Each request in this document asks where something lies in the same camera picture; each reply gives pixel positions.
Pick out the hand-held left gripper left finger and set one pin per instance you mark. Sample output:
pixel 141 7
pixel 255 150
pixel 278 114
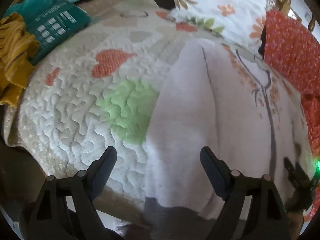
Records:
pixel 106 170

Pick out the red floral pillow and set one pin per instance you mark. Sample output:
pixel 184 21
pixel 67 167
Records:
pixel 292 50

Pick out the mustard yellow cloth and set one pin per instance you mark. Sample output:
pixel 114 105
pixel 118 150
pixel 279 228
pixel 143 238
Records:
pixel 15 45

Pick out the teal plastic package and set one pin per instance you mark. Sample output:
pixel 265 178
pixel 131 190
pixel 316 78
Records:
pixel 57 22

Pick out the quilted heart-pattern blanket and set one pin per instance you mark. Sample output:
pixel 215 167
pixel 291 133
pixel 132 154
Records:
pixel 75 105

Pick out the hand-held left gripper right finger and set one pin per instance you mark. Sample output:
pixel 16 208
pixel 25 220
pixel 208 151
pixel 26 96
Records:
pixel 212 170

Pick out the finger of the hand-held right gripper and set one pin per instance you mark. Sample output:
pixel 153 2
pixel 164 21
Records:
pixel 297 180

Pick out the white baby garment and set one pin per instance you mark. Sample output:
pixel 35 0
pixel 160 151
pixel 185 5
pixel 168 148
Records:
pixel 200 105

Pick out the white floral pillow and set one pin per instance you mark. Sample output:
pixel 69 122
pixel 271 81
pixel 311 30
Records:
pixel 212 0

